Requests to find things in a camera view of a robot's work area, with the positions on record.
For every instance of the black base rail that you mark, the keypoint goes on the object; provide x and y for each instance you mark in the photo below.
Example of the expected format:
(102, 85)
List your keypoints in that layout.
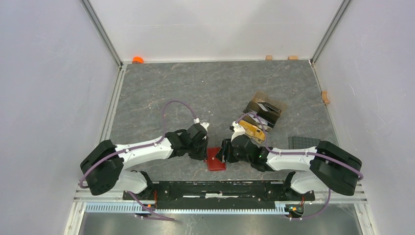
(256, 194)

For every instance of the grey studded baseplate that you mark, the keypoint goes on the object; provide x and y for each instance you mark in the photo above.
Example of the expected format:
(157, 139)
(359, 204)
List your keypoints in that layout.
(296, 142)

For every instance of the gold card stack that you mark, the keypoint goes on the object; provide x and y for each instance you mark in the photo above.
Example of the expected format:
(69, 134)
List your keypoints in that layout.
(255, 133)

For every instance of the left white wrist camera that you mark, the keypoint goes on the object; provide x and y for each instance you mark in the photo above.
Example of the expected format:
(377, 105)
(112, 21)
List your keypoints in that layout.
(205, 125)

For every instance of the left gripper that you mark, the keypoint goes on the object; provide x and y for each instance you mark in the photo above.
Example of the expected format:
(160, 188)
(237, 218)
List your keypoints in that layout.
(202, 155)

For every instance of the black top card stack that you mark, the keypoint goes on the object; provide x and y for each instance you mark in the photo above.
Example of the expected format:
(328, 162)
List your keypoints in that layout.
(266, 107)

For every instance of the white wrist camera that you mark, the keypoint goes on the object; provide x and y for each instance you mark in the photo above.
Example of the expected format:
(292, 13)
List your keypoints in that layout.
(237, 130)
(205, 125)

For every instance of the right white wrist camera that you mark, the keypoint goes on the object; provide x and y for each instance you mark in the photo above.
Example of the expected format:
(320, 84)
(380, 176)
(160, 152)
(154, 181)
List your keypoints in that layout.
(237, 130)

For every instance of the orange round cap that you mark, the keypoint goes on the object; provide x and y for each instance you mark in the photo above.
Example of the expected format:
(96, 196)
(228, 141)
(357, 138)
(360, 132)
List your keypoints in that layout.
(137, 60)

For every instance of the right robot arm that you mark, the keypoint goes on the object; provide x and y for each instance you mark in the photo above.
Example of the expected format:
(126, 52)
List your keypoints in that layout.
(325, 166)

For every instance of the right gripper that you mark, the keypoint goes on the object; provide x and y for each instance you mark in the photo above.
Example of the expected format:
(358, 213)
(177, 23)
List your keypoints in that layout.
(222, 154)

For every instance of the white card stack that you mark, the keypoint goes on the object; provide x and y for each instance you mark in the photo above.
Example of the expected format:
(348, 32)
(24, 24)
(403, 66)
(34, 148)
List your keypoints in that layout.
(260, 120)

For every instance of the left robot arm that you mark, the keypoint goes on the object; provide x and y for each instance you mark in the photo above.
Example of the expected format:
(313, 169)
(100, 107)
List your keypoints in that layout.
(107, 166)

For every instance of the tiered acrylic card stand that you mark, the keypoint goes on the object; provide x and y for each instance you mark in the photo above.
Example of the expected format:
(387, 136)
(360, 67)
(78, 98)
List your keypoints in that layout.
(253, 108)

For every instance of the curved wooden piece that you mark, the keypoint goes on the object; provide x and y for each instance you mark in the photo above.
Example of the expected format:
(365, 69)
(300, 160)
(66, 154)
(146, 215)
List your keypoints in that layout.
(324, 95)

